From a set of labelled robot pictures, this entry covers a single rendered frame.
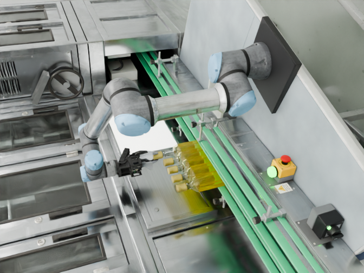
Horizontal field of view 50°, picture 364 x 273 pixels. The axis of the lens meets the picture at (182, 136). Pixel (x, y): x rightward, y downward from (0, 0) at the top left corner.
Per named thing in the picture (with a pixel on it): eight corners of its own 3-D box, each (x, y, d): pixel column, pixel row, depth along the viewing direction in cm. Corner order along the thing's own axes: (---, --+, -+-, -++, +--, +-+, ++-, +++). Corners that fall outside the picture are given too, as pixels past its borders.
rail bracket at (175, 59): (183, 71, 245) (149, 76, 238) (184, 46, 234) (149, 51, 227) (186, 75, 241) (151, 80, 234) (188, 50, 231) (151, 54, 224)
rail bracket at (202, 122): (211, 136, 195) (188, 141, 191) (215, 108, 185) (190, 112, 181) (214, 140, 193) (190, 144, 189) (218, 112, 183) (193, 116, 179)
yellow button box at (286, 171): (284, 168, 163) (268, 171, 161) (288, 154, 158) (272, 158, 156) (293, 179, 158) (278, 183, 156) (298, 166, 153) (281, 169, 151)
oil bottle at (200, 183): (229, 175, 184) (188, 185, 177) (231, 167, 181) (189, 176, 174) (235, 183, 180) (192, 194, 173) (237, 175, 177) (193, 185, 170)
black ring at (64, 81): (84, 93, 249) (50, 98, 242) (81, 63, 236) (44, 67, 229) (85, 97, 245) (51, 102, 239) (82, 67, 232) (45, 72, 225)
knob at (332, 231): (335, 232, 136) (342, 240, 133) (325, 235, 134) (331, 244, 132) (339, 224, 133) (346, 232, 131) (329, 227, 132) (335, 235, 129)
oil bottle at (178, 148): (209, 145, 200) (170, 153, 194) (211, 136, 197) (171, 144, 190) (214, 151, 196) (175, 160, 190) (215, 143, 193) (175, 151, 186)
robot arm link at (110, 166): (104, 170, 183) (103, 157, 178) (114, 168, 184) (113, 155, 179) (108, 181, 177) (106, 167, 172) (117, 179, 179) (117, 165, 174)
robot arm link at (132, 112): (249, 66, 150) (108, 90, 135) (264, 98, 143) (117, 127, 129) (240, 84, 160) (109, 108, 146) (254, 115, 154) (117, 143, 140)
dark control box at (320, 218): (324, 216, 143) (305, 222, 141) (331, 202, 138) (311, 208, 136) (339, 234, 137) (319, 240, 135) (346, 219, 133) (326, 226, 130)
